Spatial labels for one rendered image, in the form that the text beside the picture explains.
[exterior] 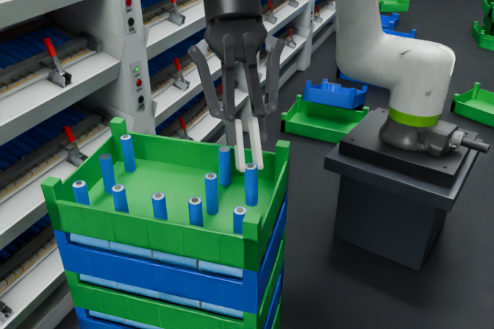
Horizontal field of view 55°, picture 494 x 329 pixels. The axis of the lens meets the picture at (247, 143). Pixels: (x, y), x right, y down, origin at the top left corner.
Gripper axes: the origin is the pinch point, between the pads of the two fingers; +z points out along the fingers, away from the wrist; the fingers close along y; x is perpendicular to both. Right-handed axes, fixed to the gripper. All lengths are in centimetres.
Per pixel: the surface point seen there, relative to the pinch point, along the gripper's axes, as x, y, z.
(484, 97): 120, 135, 8
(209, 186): 2.7, -5.4, 5.6
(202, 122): 94, 6, 2
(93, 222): 3.1, -21.5, 8.2
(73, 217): 4.5, -24.2, 7.5
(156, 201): -0.2, -13.0, 6.0
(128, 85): 51, -15, -11
